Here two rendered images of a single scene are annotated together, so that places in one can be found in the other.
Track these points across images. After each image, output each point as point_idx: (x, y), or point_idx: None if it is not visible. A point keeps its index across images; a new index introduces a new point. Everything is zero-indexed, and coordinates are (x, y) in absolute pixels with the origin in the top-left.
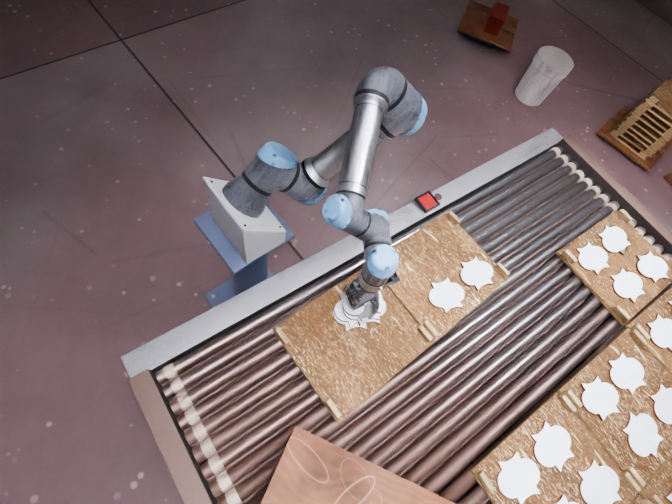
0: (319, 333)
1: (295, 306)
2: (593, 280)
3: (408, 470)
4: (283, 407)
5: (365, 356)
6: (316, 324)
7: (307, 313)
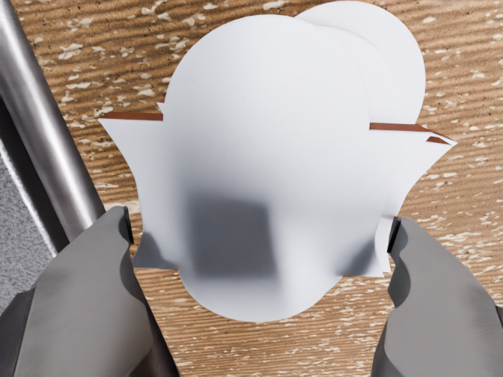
0: (283, 338)
1: (151, 324)
2: None
3: None
4: None
5: (485, 247)
6: (246, 334)
7: (192, 341)
